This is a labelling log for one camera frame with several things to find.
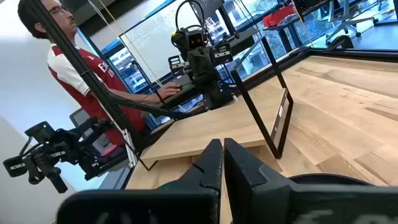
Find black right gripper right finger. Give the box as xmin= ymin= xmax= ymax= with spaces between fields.
xmin=224 ymin=138 xmax=398 ymax=224

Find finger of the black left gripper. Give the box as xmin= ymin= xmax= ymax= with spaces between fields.
xmin=201 ymin=46 xmax=218 ymax=82
xmin=188 ymin=48 xmax=205 ymax=83

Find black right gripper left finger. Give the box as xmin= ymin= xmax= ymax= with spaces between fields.
xmin=56 ymin=138 xmax=224 ymax=224

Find red storage bins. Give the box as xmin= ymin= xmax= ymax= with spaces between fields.
xmin=262 ymin=4 xmax=296 ymax=27

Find person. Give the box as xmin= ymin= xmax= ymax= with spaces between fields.
xmin=17 ymin=0 xmax=183 ymax=147

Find white office chair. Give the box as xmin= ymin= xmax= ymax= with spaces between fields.
xmin=320 ymin=0 xmax=379 ymax=44

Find black robot gripper device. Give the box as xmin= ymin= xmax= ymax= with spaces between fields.
xmin=2 ymin=121 xmax=125 ymax=194

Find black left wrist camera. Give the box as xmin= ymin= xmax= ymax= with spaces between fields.
xmin=186 ymin=27 xmax=208 ymax=50

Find black wire dish rack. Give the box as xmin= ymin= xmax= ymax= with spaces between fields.
xmin=136 ymin=36 xmax=295 ymax=172

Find yellow cable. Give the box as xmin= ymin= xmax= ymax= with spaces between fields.
xmin=98 ymin=0 xmax=131 ymax=41

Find black aluminium table frame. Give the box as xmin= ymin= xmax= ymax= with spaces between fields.
xmin=24 ymin=0 xmax=398 ymax=190

